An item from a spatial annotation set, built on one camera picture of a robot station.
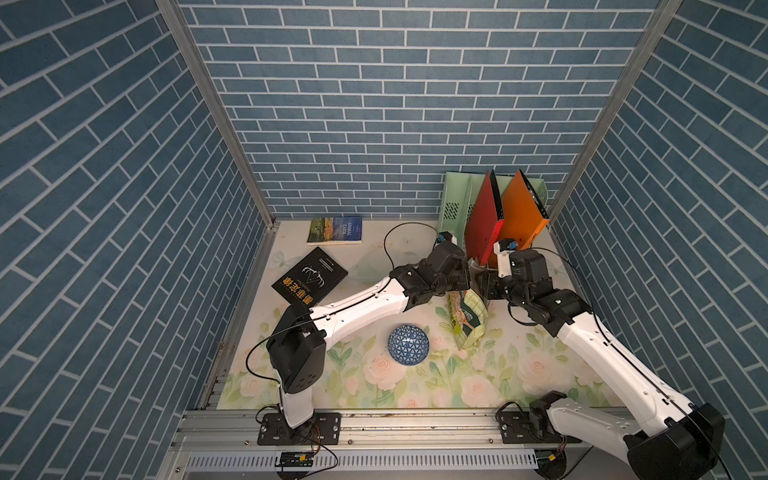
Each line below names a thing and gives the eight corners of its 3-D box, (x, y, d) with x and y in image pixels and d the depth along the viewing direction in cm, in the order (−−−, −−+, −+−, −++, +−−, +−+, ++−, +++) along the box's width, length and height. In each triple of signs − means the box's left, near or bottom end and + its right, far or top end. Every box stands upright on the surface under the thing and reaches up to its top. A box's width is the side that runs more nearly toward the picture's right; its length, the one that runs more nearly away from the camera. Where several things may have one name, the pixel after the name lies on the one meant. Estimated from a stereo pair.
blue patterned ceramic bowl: (387, 366, 85) (387, 361, 82) (388, 330, 92) (388, 324, 89) (430, 366, 85) (431, 361, 82) (427, 330, 92) (428, 324, 89)
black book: (275, 292, 101) (271, 285, 97) (319, 254, 111) (316, 246, 108) (305, 316, 95) (302, 309, 92) (348, 274, 106) (346, 266, 102)
